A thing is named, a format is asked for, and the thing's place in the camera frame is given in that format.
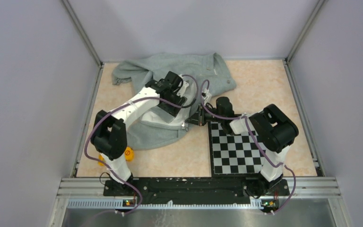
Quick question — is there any red yellow toy button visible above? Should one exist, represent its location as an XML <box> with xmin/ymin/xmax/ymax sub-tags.
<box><xmin>124</xmin><ymin>147</ymin><xmax>135</xmax><ymax>162</ymax></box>

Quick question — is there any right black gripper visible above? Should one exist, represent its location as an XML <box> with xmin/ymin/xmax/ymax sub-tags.
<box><xmin>185</xmin><ymin>103</ymin><xmax>224</xmax><ymax>127</ymax></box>

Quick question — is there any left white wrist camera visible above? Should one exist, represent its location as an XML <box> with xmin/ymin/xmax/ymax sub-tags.
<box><xmin>176</xmin><ymin>80</ymin><xmax>189</xmax><ymax>97</ymax></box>

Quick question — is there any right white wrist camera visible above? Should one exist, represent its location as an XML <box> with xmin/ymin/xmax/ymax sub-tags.
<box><xmin>201</xmin><ymin>88</ymin><xmax>212</xmax><ymax>105</ymax></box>

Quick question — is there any grey zip-up jacket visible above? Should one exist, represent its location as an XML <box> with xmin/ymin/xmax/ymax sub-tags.
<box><xmin>112</xmin><ymin>53</ymin><xmax>236</xmax><ymax>150</ymax></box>

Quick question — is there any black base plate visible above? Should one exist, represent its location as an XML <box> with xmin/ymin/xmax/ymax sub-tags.
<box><xmin>103</xmin><ymin>176</ymin><xmax>290</xmax><ymax>205</ymax></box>

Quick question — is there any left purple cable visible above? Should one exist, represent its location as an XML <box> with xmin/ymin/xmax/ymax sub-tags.
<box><xmin>84</xmin><ymin>74</ymin><xmax>199</xmax><ymax>217</ymax></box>

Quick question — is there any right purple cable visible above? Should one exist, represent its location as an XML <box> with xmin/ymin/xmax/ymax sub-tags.
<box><xmin>199</xmin><ymin>79</ymin><xmax>297</xmax><ymax>214</ymax></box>

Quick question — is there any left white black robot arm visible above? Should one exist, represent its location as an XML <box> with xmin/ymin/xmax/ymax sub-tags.
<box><xmin>89</xmin><ymin>71</ymin><xmax>190</xmax><ymax>195</ymax></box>

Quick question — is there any yellow toy block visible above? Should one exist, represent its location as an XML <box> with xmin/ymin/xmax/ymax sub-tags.
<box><xmin>97</xmin><ymin>154</ymin><xmax>105</xmax><ymax>166</ymax></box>

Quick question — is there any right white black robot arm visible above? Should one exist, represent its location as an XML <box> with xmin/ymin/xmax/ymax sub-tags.
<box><xmin>186</xmin><ymin>96</ymin><xmax>299</xmax><ymax>198</ymax></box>

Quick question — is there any black white checkerboard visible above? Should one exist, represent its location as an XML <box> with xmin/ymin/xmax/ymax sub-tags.
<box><xmin>208</xmin><ymin>122</ymin><xmax>267</xmax><ymax>177</ymax></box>

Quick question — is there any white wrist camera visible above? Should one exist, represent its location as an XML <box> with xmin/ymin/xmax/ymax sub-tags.
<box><xmin>176</xmin><ymin>80</ymin><xmax>189</xmax><ymax>97</ymax></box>
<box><xmin>201</xmin><ymin>88</ymin><xmax>212</xmax><ymax>105</ymax></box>

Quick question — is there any purple cable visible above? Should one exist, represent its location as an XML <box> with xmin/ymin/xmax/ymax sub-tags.
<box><xmin>84</xmin><ymin>74</ymin><xmax>199</xmax><ymax>217</ymax></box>
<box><xmin>199</xmin><ymin>79</ymin><xmax>297</xmax><ymax>214</ymax></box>

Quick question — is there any aluminium frame rail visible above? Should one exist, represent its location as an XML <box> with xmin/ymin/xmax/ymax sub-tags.
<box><xmin>50</xmin><ymin>176</ymin><xmax>352</xmax><ymax>227</ymax></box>

